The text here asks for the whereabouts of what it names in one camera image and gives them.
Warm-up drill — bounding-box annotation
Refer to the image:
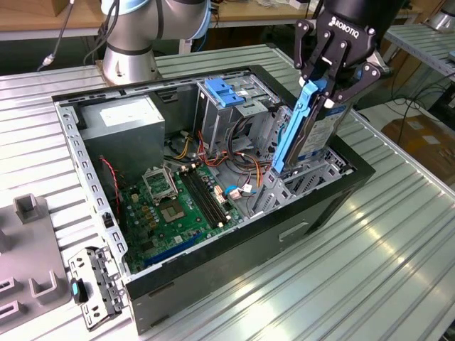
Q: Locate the white plug with thin wires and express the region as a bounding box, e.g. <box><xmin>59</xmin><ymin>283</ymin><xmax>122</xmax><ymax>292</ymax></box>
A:
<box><xmin>227</xmin><ymin>184</ymin><xmax>257</xmax><ymax>202</ymax></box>

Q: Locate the metal slat side table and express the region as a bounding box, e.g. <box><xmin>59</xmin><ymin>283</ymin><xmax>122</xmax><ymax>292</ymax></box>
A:
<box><xmin>383</xmin><ymin>21</ymin><xmax>455</xmax><ymax>104</ymax></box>

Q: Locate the hard disk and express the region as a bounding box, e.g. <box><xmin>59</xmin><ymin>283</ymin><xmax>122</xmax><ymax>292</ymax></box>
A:
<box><xmin>272</xmin><ymin>80</ymin><xmax>348</xmax><ymax>180</ymax></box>

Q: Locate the green motherboard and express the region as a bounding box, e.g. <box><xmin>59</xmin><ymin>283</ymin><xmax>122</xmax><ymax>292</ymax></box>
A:
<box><xmin>119</xmin><ymin>163</ymin><xmax>246</xmax><ymax>274</ymax></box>

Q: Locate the grey metal disk bay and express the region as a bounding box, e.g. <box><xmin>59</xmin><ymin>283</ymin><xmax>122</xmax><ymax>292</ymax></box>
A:
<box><xmin>248</xmin><ymin>106</ymin><xmax>356</xmax><ymax>220</ymax></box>

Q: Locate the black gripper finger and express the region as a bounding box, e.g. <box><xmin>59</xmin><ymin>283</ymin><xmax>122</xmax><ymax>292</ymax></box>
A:
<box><xmin>294</xmin><ymin>19</ymin><xmax>333</xmax><ymax>88</ymax></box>
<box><xmin>325</xmin><ymin>40</ymin><xmax>382</xmax><ymax>107</ymax></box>

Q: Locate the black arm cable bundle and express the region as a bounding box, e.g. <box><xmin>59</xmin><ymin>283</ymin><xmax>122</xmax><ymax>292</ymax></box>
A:
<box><xmin>83</xmin><ymin>0</ymin><xmax>120</xmax><ymax>67</ymax></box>

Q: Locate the grey parts rack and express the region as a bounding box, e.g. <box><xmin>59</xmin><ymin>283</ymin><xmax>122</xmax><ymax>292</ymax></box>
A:
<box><xmin>0</xmin><ymin>193</ymin><xmax>72</xmax><ymax>324</ymax></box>

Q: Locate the metal slot bracket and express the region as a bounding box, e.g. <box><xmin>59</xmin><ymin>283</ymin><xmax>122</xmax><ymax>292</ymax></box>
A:
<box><xmin>67</xmin><ymin>244</ymin><xmax>129</xmax><ymax>331</ymax></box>

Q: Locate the blue plastic bay bracket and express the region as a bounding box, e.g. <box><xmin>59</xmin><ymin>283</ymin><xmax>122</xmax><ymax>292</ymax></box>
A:
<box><xmin>204</xmin><ymin>77</ymin><xmax>246</xmax><ymax>109</ymax></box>

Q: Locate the large cardboard box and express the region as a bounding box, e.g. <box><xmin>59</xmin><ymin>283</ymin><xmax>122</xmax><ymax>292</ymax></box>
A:
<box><xmin>382</xmin><ymin>115</ymin><xmax>455</xmax><ymax>178</ymax></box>

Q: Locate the grey power supply box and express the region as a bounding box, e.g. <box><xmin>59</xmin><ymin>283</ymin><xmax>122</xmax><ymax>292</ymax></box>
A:
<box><xmin>78</xmin><ymin>94</ymin><xmax>166</xmax><ymax>183</ymax></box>

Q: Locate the yellow black wire bundle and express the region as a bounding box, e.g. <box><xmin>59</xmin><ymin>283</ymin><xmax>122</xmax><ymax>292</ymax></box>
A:
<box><xmin>173</xmin><ymin>130</ymin><xmax>196</xmax><ymax>161</ymax></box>

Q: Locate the coloured wire bundle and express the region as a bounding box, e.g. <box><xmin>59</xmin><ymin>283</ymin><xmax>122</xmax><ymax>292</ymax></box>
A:
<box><xmin>197</xmin><ymin>131</ymin><xmax>282</xmax><ymax>189</ymax></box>

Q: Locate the metal socket cover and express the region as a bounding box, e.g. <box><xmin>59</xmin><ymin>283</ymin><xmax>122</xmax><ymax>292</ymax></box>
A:
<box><xmin>141</xmin><ymin>166</ymin><xmax>178</xmax><ymax>204</ymax></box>

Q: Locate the grey metal drive cage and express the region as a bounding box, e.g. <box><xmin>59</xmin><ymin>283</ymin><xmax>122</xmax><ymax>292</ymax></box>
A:
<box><xmin>193</xmin><ymin>72</ymin><xmax>285</xmax><ymax>157</ymax></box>

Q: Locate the white motherboard power connector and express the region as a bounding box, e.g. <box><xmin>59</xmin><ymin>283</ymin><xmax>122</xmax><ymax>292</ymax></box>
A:
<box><xmin>213</xmin><ymin>184</ymin><xmax>229</xmax><ymax>206</ymax></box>

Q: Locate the black RAM slot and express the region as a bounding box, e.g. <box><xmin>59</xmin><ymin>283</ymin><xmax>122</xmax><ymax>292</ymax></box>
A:
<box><xmin>188</xmin><ymin>168</ymin><xmax>225</xmax><ymax>223</ymax></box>
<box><xmin>183</xmin><ymin>169</ymin><xmax>222</xmax><ymax>227</ymax></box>
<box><xmin>193</xmin><ymin>166</ymin><xmax>229</xmax><ymax>220</ymax></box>
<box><xmin>179</xmin><ymin>170</ymin><xmax>218</xmax><ymax>229</ymax></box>

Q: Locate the blue expansion slot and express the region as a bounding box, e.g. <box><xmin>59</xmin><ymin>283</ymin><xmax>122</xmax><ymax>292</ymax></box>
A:
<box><xmin>144</xmin><ymin>240</ymin><xmax>203</xmax><ymax>270</ymax></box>

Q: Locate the black open PC case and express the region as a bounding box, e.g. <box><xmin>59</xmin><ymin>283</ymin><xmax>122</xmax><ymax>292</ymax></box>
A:
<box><xmin>51</xmin><ymin>42</ymin><xmax>377</xmax><ymax>337</ymax></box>

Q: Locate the black latch with blue tab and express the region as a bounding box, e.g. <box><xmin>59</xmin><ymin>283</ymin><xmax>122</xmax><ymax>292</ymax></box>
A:
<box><xmin>70</xmin><ymin>278</ymin><xmax>89</xmax><ymax>305</ymax></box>

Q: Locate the red fan wire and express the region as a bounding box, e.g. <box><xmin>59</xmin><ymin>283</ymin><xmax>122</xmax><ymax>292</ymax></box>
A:
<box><xmin>101</xmin><ymin>158</ymin><xmax>124</xmax><ymax>216</ymax></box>

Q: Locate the black cable with white plug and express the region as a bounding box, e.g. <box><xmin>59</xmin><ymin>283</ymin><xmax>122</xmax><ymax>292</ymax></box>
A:
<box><xmin>37</xmin><ymin>0</ymin><xmax>77</xmax><ymax>72</ymax></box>

